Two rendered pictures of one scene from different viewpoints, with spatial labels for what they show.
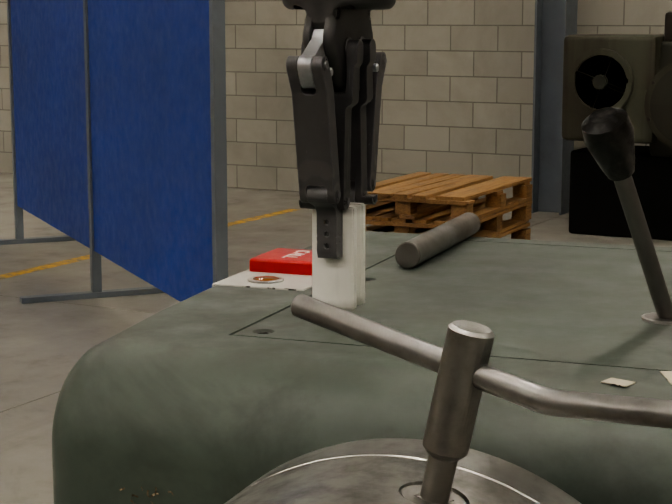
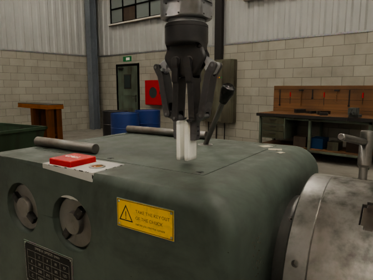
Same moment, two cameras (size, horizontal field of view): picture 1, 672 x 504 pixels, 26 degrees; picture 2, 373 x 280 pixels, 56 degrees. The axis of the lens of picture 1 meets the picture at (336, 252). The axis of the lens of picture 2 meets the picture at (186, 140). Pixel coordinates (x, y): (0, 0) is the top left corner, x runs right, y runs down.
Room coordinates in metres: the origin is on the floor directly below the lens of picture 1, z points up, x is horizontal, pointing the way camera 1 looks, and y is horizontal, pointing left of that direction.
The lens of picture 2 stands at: (0.84, 0.60, 1.39)
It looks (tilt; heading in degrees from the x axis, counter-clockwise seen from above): 9 degrees down; 283
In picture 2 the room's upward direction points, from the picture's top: straight up
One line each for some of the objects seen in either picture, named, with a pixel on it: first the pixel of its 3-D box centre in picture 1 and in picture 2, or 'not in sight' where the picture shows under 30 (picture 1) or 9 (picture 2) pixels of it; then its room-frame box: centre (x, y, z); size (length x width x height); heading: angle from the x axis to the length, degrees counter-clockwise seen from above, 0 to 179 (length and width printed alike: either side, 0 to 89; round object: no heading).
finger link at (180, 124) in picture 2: (343, 253); (182, 139); (0.98, 0.00, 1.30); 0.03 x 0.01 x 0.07; 70
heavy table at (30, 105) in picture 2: not in sight; (40, 123); (6.43, -7.20, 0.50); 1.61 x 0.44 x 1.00; 152
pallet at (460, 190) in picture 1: (439, 218); not in sight; (9.03, -0.65, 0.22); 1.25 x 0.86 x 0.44; 155
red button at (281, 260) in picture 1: (296, 266); (72, 161); (1.18, 0.03, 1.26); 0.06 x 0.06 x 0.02; 70
